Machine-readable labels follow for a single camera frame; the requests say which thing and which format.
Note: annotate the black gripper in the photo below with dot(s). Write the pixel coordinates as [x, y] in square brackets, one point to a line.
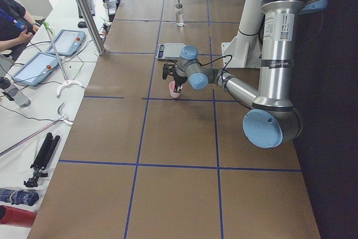
[179, 79]

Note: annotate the pink plastic cup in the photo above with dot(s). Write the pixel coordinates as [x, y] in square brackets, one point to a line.
[172, 90]

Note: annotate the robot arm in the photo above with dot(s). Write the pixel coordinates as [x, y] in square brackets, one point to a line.
[259, 70]

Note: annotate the digital kitchen scale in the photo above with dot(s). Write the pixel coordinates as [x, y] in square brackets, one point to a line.
[169, 51]

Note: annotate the white pillar with base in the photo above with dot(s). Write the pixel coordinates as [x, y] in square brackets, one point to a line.
[245, 46]

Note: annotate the black computer mouse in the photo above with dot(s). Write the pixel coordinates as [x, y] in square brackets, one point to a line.
[82, 24]

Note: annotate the far teach pendant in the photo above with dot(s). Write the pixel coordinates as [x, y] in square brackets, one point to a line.
[67, 42]

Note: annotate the teach pendant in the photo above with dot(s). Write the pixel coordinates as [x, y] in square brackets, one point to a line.
[67, 42]
[36, 69]

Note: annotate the black keyboard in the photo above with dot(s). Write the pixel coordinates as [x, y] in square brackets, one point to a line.
[91, 6]

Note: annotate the black folded tripod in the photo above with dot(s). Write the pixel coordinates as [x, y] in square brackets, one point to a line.
[42, 159]

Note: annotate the near teach pendant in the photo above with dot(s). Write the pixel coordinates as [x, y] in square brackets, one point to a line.
[36, 69]

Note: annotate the seated person black shirt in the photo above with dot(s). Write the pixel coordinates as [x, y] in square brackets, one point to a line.
[17, 27]

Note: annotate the blue folded umbrella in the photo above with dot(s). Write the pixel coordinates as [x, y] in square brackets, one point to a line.
[19, 197]

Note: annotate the red bottle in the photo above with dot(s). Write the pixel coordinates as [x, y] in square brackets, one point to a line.
[17, 217]

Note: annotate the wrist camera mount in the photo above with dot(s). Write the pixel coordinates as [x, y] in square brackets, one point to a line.
[167, 70]

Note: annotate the aluminium frame post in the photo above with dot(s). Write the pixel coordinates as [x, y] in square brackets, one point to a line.
[91, 26]

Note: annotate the grabber stick green handle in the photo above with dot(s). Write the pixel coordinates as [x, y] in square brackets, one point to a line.
[67, 82]

